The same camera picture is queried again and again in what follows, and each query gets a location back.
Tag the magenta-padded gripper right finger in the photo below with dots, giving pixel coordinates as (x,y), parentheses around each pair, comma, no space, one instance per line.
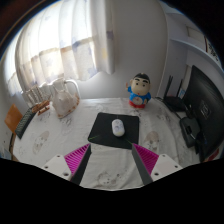
(148,160)

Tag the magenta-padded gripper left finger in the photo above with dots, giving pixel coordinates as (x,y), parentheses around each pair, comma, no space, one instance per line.
(75,158)

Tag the white cartoon-print computer mouse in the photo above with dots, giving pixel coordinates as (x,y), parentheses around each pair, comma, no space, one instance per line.
(118,128)

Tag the black mouse pad green lines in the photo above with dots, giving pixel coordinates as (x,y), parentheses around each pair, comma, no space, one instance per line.
(101,128)

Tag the white cartoon-print tablecloth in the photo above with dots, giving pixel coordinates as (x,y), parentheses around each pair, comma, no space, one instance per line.
(66,136)

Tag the large white conch shell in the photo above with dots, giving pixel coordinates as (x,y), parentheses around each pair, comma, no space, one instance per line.
(65,101)

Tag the wooden model sailing ship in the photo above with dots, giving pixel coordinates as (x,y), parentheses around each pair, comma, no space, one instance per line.
(41,106)

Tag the black router with antennas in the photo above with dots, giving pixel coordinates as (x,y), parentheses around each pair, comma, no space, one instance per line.
(175,102)

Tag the cartoon boy figurine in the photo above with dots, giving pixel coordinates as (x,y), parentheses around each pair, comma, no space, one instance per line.
(139,91)

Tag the black computer monitor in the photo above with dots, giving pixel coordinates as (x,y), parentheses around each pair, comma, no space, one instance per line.
(208,106)

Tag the white star-print curtain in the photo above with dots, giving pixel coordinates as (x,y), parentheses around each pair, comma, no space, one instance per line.
(63,36)

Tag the white wall shelf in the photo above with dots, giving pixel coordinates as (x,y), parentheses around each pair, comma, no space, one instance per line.
(193,46)

